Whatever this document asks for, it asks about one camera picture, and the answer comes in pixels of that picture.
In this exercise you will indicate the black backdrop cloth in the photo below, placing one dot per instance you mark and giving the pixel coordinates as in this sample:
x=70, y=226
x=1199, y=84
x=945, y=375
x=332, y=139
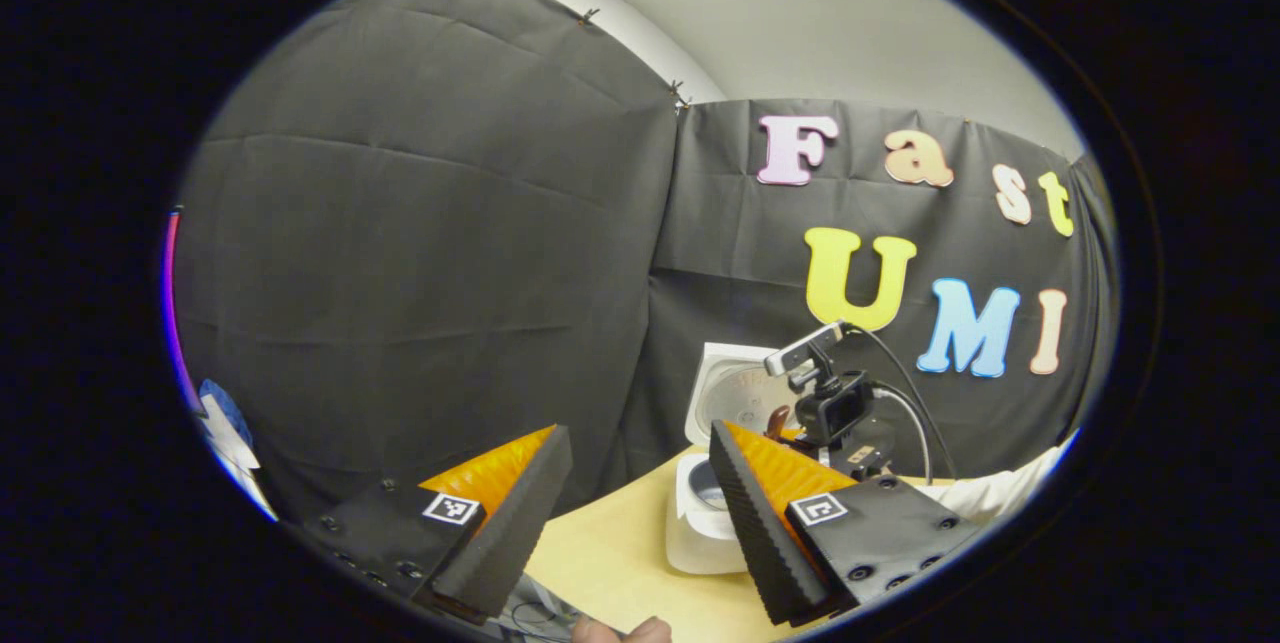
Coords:
x=430, y=223

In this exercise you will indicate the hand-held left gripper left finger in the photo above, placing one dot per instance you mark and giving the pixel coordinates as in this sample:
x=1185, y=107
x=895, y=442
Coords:
x=505, y=533

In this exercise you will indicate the brown wooden spoon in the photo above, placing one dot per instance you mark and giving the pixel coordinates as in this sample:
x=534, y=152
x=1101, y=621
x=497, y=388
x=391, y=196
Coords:
x=777, y=423

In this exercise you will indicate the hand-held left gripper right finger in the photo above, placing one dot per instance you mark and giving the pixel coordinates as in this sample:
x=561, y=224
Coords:
x=765, y=543

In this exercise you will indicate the white rice cooker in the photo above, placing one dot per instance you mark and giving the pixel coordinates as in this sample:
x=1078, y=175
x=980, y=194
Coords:
x=700, y=533

